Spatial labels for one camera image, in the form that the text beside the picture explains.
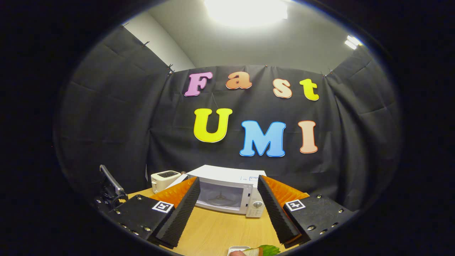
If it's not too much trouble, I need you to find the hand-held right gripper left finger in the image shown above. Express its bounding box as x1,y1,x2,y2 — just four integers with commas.
105,176,201,249

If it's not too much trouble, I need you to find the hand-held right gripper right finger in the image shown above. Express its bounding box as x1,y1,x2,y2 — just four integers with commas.
258,175,354,246

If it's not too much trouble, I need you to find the lettuce sandwich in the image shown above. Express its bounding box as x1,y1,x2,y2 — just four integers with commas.
243,245,281,256

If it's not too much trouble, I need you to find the white microwave oven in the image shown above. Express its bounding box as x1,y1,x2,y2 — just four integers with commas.
165,165,268,218

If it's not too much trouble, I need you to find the white toaster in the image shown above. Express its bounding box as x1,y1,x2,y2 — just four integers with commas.
151,170,182,194

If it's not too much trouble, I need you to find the small white plate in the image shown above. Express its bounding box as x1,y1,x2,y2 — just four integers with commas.
227,245,251,256

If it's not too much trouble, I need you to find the small ceiling light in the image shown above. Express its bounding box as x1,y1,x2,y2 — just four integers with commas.
344,34,364,50

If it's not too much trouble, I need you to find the large ceiling light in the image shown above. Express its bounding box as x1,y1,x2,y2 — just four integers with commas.
204,0,289,28

